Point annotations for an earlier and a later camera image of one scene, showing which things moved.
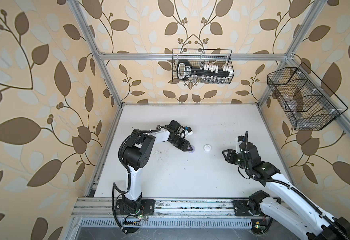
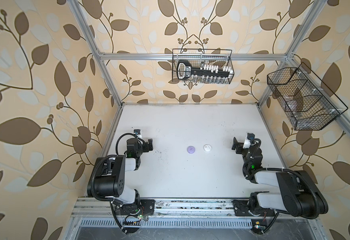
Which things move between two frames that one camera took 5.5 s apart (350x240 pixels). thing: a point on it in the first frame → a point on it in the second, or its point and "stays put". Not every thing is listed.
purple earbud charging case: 193,149 stays put
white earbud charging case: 207,147 stays put
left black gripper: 185,144 → 145,146
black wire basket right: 308,103 stays put
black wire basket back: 216,57 stays put
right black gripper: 228,157 → 239,146
